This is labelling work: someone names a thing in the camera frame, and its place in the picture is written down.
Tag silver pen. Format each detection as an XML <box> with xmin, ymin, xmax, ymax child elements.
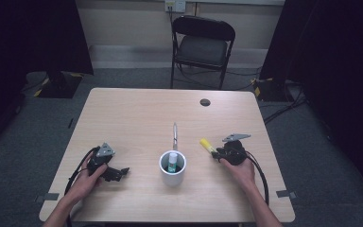
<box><xmin>172</xmin><ymin>121</ymin><xmax>180</xmax><ymax>151</ymax></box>

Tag person's left hand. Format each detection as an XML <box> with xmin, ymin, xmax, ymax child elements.
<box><xmin>63</xmin><ymin>161</ymin><xmax>109</xmax><ymax>204</ymax></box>

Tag black stand base yellow tape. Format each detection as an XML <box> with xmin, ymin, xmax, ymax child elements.
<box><xmin>251</xmin><ymin>77</ymin><xmax>295</xmax><ymax>103</ymax></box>
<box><xmin>33</xmin><ymin>70</ymin><xmax>84</xmax><ymax>99</ymax></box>

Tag grey tape strip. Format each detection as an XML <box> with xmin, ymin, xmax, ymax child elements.
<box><xmin>275</xmin><ymin>189</ymin><xmax>298</xmax><ymax>200</ymax></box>
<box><xmin>34</xmin><ymin>192</ymin><xmax>61</xmax><ymax>203</ymax></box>

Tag black folding chair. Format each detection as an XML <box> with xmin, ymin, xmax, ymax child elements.
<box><xmin>169</xmin><ymin>14</ymin><xmax>236</xmax><ymax>91</ymax></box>

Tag white cup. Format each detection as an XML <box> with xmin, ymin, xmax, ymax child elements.
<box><xmin>158</xmin><ymin>149</ymin><xmax>188</xmax><ymax>188</ymax></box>

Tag black floor cables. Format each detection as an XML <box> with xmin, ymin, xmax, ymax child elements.
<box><xmin>262</xmin><ymin>84</ymin><xmax>308</xmax><ymax>125</ymax></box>

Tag white glue stick green label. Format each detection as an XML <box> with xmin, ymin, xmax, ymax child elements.
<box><xmin>166</xmin><ymin>152</ymin><xmax>179</xmax><ymax>174</ymax></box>

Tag yellow highlighter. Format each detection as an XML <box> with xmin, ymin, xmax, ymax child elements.
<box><xmin>199</xmin><ymin>137</ymin><xmax>219</xmax><ymax>156</ymax></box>

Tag black curtain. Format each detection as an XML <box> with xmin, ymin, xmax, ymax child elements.
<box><xmin>0</xmin><ymin>0</ymin><xmax>95</xmax><ymax>159</ymax></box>
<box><xmin>259</xmin><ymin>0</ymin><xmax>363</xmax><ymax>203</ymax></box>

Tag person's right hand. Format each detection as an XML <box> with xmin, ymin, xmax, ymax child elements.
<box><xmin>218</xmin><ymin>156</ymin><xmax>257</xmax><ymax>191</ymax></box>

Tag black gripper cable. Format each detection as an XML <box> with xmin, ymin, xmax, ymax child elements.
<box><xmin>245</xmin><ymin>150</ymin><xmax>270</xmax><ymax>206</ymax></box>
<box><xmin>63</xmin><ymin>146</ymin><xmax>101</xmax><ymax>227</ymax></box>

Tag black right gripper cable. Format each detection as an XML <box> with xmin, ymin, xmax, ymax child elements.
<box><xmin>245</xmin><ymin>150</ymin><xmax>270</xmax><ymax>206</ymax></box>

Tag white wall socket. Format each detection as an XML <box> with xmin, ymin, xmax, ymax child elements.
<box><xmin>164</xmin><ymin>0</ymin><xmax>187</xmax><ymax>14</ymax></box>

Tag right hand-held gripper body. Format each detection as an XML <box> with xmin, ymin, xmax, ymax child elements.
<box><xmin>216</xmin><ymin>132</ymin><xmax>252</xmax><ymax>166</ymax></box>

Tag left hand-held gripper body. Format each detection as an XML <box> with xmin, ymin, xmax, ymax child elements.
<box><xmin>86</xmin><ymin>142</ymin><xmax>116</xmax><ymax>178</ymax></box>

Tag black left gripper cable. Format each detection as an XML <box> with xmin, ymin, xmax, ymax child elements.
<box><xmin>63</xmin><ymin>146</ymin><xmax>101</xmax><ymax>227</ymax></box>

